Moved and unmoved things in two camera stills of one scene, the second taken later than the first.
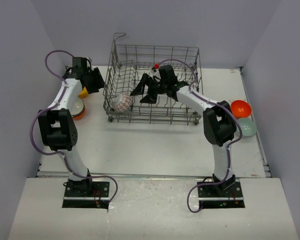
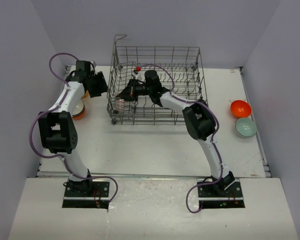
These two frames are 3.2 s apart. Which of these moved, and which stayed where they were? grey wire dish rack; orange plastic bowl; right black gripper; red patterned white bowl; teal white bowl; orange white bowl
Moved: right black gripper; red patterned white bowl
Stayed: orange plastic bowl; teal white bowl; grey wire dish rack; orange white bowl
